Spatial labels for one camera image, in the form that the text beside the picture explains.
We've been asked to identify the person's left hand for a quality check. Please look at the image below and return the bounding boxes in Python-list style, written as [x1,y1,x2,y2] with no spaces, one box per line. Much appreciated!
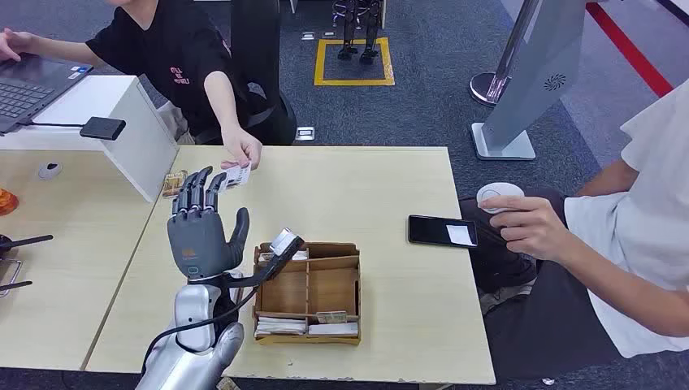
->
[220,126,264,171]
[478,194,566,262]

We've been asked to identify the person's right hand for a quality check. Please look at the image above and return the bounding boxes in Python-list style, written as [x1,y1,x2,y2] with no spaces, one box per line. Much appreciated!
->
[0,28,33,63]

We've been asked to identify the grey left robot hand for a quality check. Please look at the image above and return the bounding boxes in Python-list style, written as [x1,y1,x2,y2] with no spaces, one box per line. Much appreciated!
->
[167,165,251,281]

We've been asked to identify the white ID card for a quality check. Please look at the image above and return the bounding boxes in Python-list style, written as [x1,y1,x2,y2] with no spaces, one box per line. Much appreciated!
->
[222,163,253,190]

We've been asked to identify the white round remote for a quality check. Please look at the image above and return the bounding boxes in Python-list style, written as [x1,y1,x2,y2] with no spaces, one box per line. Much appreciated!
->
[476,181,526,215]

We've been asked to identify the wooden compartment organizer box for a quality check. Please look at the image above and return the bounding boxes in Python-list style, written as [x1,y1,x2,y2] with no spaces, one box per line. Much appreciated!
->
[253,240,362,347]

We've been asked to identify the key card in clear sleeve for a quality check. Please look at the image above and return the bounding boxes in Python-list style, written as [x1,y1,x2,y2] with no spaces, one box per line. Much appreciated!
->
[161,169,189,199]

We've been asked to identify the white sleeves with gold card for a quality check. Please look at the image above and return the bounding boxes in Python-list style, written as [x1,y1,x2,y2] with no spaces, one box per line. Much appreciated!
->
[258,248,310,265]

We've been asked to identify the person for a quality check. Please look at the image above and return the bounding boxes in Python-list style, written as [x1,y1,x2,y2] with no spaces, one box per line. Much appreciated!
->
[0,0,297,171]
[458,77,689,378]

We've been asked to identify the dark grey laptop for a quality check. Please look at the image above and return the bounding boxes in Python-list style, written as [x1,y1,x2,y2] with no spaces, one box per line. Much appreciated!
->
[0,52,93,136]

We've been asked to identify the black smartphone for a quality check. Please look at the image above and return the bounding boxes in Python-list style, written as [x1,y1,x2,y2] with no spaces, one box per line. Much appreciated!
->
[407,214,479,249]

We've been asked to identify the white desk riser box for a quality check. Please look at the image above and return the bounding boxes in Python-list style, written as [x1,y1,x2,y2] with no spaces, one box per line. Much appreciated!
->
[0,75,179,204]

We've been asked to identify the black office chair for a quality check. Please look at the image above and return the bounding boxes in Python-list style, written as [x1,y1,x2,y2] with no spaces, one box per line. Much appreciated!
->
[230,0,298,146]

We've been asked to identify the yellow floor tape square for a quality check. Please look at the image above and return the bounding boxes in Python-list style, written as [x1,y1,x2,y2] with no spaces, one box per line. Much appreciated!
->
[314,36,397,87]

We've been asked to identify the black rectangular adapter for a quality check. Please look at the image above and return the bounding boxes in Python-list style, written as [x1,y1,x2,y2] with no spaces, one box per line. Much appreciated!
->
[79,116,127,141]

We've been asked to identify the grey kiosk stand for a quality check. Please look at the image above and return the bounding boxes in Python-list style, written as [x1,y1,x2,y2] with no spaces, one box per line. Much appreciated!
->
[470,0,591,162]

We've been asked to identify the chrome stanchion pole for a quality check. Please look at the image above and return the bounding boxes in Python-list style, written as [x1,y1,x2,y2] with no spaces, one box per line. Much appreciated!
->
[468,0,541,107]

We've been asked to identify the orange object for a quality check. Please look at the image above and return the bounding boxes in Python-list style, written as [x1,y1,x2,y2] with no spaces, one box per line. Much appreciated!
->
[0,188,20,218]

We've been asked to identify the humanoid robot with black legs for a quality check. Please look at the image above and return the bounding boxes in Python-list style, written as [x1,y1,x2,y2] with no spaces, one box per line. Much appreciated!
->
[331,0,384,66]

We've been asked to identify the red floor tape line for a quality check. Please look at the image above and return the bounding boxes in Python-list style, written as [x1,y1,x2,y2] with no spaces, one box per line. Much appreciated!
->
[585,1,675,99]

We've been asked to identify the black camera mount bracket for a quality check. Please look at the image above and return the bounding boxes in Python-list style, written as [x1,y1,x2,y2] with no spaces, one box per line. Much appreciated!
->
[228,236,306,289]

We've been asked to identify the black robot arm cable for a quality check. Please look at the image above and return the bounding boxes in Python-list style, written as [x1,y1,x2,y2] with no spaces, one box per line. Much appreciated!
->
[141,288,259,375]

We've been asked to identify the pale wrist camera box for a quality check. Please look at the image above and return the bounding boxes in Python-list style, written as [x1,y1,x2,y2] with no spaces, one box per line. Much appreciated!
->
[269,227,304,258]

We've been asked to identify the thin black adapter cable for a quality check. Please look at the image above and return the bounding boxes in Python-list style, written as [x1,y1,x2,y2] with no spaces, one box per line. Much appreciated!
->
[21,120,82,129]

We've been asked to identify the black handled tool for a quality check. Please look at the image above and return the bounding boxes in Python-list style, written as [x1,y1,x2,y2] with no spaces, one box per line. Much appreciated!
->
[0,234,55,259]

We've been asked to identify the metal wire frame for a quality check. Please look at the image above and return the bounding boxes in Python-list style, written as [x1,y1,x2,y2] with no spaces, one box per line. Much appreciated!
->
[0,258,24,298]

